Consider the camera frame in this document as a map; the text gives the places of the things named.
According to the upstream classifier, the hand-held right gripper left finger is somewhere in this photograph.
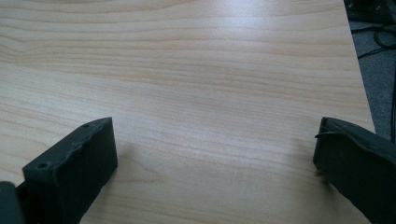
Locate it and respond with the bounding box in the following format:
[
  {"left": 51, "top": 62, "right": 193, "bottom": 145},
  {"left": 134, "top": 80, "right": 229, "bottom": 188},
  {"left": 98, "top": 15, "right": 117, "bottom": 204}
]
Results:
[{"left": 21, "top": 117, "right": 119, "bottom": 224}]

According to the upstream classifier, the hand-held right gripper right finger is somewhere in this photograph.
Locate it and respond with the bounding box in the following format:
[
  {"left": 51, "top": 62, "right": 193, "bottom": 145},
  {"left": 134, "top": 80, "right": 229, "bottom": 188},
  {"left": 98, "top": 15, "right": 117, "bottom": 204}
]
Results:
[{"left": 312, "top": 117, "right": 396, "bottom": 224}]

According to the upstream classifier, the black looped floor cable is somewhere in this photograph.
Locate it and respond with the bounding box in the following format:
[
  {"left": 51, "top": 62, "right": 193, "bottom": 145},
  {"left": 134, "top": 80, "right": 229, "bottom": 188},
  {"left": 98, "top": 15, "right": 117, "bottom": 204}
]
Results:
[{"left": 350, "top": 25, "right": 396, "bottom": 60}]

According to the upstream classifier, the black stand base plate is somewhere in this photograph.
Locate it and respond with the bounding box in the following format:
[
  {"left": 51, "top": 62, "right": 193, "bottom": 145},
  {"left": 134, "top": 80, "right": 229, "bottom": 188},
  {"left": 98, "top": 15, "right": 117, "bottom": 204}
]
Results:
[{"left": 343, "top": 0, "right": 396, "bottom": 23}]

